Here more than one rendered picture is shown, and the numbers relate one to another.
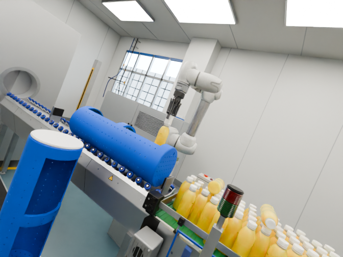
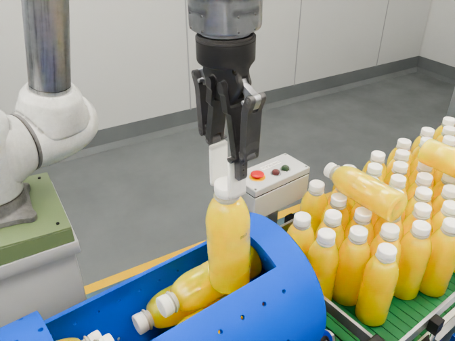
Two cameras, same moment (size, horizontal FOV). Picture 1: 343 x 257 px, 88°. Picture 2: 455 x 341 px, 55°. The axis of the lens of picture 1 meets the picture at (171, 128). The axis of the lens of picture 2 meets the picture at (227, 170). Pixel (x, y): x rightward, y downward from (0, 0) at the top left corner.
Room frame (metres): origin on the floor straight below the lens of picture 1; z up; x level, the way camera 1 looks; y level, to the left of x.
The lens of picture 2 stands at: (0.95, 0.52, 1.73)
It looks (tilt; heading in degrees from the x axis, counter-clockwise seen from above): 32 degrees down; 297
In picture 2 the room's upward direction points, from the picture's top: straight up
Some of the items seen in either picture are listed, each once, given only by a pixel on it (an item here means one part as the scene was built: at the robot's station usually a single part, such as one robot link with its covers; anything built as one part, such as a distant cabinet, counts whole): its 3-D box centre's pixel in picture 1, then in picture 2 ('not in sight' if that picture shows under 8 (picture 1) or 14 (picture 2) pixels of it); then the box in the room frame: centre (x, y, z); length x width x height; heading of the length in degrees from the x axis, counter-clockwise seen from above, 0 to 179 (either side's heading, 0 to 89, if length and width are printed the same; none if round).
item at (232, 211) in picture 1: (227, 206); not in sight; (0.63, -0.30, 1.18); 0.06 x 0.06 x 0.05
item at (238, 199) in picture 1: (232, 195); not in sight; (0.63, -0.30, 1.23); 0.06 x 0.06 x 0.04
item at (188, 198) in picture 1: (186, 204); (377, 286); (0.96, -0.24, 1.00); 0.07 x 0.07 x 0.19
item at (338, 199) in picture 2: not in sight; (338, 200); (1.10, -0.37, 1.10); 0.04 x 0.04 x 0.02
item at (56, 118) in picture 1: (56, 114); not in sight; (1.71, 1.09, 1.00); 0.10 x 0.04 x 0.15; 154
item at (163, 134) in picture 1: (161, 138); (228, 239); (1.20, 0.04, 1.25); 0.07 x 0.07 x 0.19
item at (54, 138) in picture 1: (58, 138); not in sight; (1.04, 0.60, 1.03); 0.28 x 0.28 x 0.01
